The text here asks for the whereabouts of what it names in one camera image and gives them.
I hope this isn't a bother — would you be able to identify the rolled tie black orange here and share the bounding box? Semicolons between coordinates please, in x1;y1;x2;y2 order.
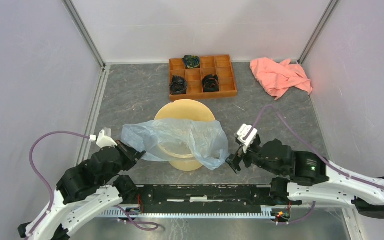
202;74;220;93

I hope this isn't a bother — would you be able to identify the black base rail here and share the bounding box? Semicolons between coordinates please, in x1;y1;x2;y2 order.
119;184;302;215

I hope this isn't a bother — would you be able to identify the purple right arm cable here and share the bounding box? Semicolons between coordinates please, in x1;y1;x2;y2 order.
249;104;384;226

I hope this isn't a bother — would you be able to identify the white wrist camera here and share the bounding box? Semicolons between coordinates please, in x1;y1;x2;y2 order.
235;124;258;154
88;127;117;149

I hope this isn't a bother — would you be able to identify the rolled tie dark blue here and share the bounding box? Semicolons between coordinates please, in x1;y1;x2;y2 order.
169;75;188;95

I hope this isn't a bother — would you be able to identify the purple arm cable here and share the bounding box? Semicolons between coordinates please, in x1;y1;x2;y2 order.
249;104;384;226
28;131;97;240

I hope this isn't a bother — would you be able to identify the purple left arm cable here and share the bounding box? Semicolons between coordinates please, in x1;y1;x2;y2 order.
28;131;97;240

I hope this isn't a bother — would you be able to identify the left corner aluminium post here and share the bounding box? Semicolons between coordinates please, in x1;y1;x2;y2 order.
62;0;106;69

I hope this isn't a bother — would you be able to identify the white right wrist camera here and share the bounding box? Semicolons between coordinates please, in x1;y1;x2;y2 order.
235;124;258;154

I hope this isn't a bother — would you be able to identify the wooden compartment tray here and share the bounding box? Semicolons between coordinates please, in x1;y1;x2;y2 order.
168;54;238;101

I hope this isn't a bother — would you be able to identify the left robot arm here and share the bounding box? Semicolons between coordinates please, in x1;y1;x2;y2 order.
17;141;146;240

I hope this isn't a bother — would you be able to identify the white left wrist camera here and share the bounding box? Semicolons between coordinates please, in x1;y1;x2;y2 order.
88;127;117;149

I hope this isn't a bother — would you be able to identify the rolled tie blue yellow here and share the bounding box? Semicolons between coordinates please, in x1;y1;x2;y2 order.
182;55;201;69

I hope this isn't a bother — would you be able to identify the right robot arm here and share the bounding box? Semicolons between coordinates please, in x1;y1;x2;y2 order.
226;139;384;219

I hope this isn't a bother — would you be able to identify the yellow plastic trash bin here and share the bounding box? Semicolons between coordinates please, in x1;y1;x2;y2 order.
154;99;216;172

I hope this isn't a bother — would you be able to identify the right corner aluminium post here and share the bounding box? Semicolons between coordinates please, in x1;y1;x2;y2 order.
297;0;340;65

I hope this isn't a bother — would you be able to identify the corner aluminium post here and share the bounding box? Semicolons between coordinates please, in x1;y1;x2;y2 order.
297;0;340;65
62;0;106;69

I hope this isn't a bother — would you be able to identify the translucent blue trash bag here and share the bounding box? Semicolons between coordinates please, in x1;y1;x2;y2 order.
120;118;229;170

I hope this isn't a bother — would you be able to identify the pink cloth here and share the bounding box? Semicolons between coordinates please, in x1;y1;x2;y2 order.
249;57;313;101

